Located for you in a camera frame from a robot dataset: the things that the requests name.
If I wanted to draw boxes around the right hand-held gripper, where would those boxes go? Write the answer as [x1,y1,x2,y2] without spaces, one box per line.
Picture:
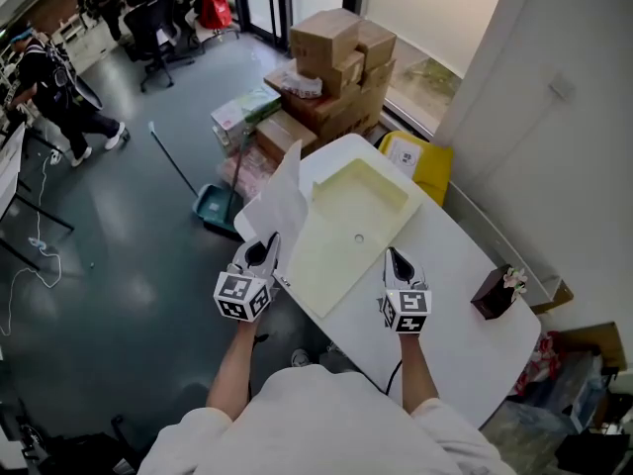
[381,246,432,335]

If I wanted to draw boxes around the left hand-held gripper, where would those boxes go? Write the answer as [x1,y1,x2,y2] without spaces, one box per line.
[213,233,282,323]

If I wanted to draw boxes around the white A4 paper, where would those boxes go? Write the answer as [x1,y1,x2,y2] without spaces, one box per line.
[245,140,311,271]

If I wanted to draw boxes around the cream cardboard sheet with cut-out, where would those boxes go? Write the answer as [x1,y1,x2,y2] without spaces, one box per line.
[286,157,424,320]

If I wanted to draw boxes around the person's left forearm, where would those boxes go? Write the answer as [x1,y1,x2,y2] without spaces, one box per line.
[206,319,259,421]

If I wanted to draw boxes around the person's right forearm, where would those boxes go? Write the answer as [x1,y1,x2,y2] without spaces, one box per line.
[398,332,440,413]

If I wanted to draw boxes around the teal dustpan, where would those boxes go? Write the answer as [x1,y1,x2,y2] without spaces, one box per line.
[191,131,248,239]

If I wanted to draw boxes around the pink package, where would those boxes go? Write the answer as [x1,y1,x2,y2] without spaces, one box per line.
[217,145,278,202]

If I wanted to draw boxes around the brown wooden holder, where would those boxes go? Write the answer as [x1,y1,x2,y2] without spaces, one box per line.
[470,263,518,321]

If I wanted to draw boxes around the yellow plastic bin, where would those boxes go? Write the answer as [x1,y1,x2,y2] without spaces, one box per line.
[378,130,454,207]

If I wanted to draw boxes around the pink white flowers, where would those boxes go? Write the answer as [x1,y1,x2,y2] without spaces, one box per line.
[502,266,529,302]

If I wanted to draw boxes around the green white carton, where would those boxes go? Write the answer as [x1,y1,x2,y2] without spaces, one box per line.
[211,85,282,143]

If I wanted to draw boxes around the person's light grey sweatshirt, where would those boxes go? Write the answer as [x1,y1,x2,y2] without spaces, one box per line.
[137,363,515,475]

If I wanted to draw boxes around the white plastic bag red print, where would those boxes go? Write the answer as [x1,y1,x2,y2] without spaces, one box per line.
[280,70,323,99]

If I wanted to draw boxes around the brown cardboard sheet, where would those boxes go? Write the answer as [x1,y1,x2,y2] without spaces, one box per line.
[556,322,628,373]

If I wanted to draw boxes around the stack of brown cardboard boxes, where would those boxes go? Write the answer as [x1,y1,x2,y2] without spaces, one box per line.
[255,7,398,165]

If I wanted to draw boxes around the black office chair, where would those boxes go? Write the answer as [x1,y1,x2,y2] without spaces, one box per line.
[123,0,194,93]

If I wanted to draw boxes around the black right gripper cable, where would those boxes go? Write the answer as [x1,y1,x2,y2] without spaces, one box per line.
[384,358,403,396]

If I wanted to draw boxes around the white floor cable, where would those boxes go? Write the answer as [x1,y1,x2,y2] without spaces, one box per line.
[0,153,63,338]

